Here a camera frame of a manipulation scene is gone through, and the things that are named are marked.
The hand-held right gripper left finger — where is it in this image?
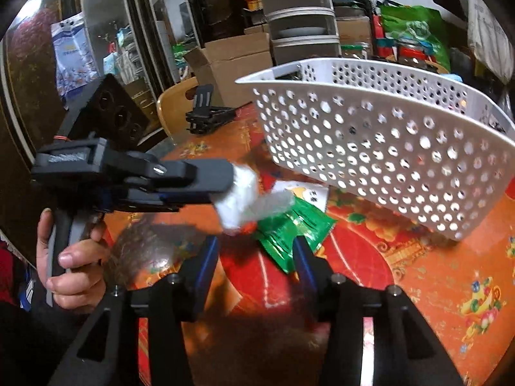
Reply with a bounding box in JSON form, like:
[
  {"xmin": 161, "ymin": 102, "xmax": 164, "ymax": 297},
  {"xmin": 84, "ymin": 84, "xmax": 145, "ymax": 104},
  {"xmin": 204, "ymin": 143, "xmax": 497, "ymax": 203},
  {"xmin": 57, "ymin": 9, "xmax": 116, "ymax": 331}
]
[{"xmin": 48, "ymin": 235, "xmax": 220, "ymax": 386}]

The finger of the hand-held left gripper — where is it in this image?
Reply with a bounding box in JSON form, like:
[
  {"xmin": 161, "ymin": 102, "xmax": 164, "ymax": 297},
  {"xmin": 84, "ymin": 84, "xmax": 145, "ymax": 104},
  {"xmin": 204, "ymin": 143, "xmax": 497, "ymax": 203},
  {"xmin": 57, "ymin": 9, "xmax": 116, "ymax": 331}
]
[
  {"xmin": 107, "ymin": 149, "xmax": 235, "ymax": 194},
  {"xmin": 116, "ymin": 191, "xmax": 215, "ymax": 214}
]

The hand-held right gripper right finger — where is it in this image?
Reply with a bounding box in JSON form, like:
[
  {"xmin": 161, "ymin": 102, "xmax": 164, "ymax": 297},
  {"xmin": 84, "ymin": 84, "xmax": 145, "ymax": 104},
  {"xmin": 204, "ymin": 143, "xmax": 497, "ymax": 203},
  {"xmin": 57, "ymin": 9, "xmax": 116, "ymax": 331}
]
[{"xmin": 293, "ymin": 236, "xmax": 464, "ymax": 386}]

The green foil packet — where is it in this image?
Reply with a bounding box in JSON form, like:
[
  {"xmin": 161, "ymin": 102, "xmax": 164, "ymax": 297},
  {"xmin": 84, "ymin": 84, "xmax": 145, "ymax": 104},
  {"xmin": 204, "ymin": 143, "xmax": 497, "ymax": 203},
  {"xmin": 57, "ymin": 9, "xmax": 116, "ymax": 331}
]
[{"xmin": 257, "ymin": 197, "xmax": 336, "ymax": 274}]

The white perforated plastic basket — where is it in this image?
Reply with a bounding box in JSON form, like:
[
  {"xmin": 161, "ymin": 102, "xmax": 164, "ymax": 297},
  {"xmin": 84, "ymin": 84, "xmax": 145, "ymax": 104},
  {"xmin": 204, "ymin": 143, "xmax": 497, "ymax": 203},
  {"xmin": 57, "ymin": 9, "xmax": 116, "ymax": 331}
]
[{"xmin": 235, "ymin": 58, "xmax": 515, "ymax": 242}]

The person's left hand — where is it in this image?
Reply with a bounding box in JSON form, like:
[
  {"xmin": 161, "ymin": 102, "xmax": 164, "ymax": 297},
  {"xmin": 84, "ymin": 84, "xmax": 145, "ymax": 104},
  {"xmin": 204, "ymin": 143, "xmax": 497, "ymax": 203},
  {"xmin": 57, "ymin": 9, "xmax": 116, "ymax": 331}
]
[{"xmin": 36, "ymin": 208, "xmax": 110, "ymax": 310}]

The black clamp tool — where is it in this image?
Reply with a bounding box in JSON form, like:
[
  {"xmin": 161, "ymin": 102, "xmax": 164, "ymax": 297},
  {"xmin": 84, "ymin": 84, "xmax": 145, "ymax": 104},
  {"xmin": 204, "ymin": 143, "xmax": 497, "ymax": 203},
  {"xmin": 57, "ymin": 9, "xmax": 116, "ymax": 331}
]
[{"xmin": 185, "ymin": 84, "xmax": 237, "ymax": 135}]

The white printed packet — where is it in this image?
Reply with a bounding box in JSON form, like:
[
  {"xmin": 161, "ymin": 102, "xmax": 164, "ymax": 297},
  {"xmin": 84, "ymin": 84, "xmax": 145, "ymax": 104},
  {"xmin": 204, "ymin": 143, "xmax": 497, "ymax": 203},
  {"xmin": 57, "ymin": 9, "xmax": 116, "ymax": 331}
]
[{"xmin": 274, "ymin": 181, "xmax": 328, "ymax": 212}]

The wooden chair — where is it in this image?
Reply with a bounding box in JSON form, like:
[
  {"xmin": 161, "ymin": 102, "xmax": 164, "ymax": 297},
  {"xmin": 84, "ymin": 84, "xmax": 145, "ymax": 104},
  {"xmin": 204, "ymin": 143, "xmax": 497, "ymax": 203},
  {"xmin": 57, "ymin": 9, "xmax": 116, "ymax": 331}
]
[{"xmin": 156, "ymin": 76, "xmax": 202, "ymax": 139}]

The blue and white printed bag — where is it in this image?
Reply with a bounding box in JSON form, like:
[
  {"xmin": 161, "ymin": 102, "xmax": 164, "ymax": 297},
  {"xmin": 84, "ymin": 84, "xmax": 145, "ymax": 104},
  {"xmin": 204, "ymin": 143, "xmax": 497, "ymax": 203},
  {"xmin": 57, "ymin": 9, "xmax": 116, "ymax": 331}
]
[{"xmin": 51, "ymin": 14, "xmax": 101, "ymax": 105}]

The open cardboard box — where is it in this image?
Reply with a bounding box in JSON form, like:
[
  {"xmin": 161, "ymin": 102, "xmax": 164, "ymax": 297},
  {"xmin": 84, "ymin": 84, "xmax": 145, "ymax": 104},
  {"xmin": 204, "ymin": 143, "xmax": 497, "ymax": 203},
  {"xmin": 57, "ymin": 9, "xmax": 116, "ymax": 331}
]
[{"xmin": 184, "ymin": 32, "xmax": 274, "ymax": 107}]

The dark glass-door cabinet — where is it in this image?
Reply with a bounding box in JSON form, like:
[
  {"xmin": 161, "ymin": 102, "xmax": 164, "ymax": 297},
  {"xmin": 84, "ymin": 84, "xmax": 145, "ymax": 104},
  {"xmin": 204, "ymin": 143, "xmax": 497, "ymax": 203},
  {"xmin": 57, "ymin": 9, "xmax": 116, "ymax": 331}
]
[{"xmin": 0, "ymin": 0, "xmax": 202, "ymax": 161}]

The stacked clear drawer tower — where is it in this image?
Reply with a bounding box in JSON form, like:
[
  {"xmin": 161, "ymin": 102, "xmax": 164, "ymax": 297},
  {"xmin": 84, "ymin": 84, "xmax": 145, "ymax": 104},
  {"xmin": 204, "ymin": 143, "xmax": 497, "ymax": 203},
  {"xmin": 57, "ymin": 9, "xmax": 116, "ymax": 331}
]
[{"xmin": 253, "ymin": 0, "xmax": 342, "ymax": 65}]

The green shopping bag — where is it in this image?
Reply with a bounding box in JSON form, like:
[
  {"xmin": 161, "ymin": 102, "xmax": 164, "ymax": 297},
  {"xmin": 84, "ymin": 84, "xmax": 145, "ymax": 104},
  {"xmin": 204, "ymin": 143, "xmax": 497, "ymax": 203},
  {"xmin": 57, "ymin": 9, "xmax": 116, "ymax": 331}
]
[{"xmin": 380, "ymin": 5, "xmax": 451, "ymax": 71}]

